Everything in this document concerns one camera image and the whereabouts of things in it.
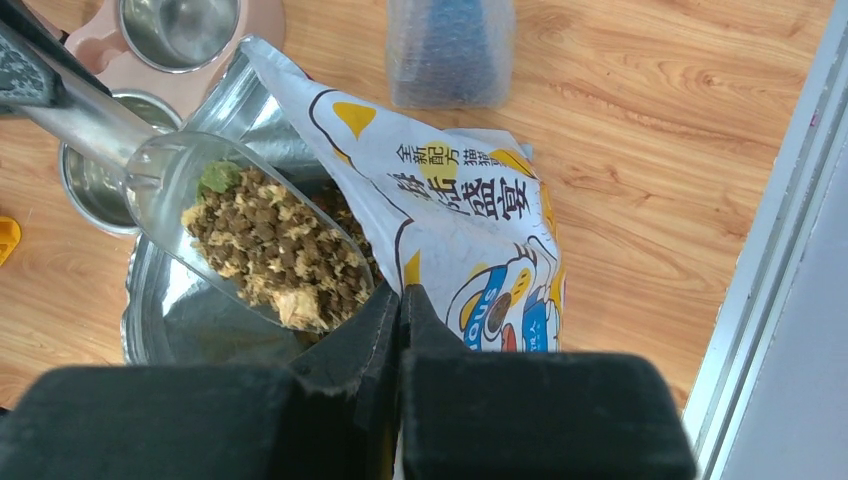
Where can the clear plastic food scoop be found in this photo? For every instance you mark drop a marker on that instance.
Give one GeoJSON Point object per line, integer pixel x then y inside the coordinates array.
{"type": "Point", "coordinates": [158, 173]}

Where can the brown pet food kibble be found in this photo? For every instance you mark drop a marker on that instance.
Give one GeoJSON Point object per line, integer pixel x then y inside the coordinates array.
{"type": "Point", "coordinates": [308, 260]}

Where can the yellow traffic light block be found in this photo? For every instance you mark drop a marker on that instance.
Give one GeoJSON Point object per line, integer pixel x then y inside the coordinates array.
{"type": "Point", "coordinates": [10, 237]}

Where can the steel bowl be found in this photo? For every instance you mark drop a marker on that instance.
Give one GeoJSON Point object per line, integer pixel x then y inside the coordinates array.
{"type": "Point", "coordinates": [178, 36]}
{"type": "Point", "coordinates": [92, 191]}

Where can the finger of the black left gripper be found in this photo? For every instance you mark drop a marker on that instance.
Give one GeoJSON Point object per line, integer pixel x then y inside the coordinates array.
{"type": "Point", "coordinates": [28, 43]}

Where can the steel bowl near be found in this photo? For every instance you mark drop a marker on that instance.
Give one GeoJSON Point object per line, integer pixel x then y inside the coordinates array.
{"type": "Point", "coordinates": [92, 191]}

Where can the cat food bag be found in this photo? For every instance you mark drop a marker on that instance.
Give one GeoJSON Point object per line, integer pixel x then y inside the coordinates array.
{"type": "Point", "coordinates": [460, 212]}

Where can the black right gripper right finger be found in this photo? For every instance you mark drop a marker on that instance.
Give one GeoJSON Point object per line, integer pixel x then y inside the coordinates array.
{"type": "Point", "coordinates": [505, 415]}

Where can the blue item in bubble wrap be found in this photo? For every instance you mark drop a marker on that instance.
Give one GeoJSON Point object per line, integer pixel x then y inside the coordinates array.
{"type": "Point", "coordinates": [450, 54]}

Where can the steel bowl far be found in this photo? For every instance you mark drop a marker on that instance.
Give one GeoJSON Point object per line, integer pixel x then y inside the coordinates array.
{"type": "Point", "coordinates": [178, 36]}

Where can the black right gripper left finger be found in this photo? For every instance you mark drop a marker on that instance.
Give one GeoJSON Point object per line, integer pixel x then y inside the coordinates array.
{"type": "Point", "coordinates": [329, 414]}

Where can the pink double bowl feeder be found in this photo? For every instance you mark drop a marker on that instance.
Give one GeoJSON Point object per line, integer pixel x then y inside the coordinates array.
{"type": "Point", "coordinates": [102, 49]}

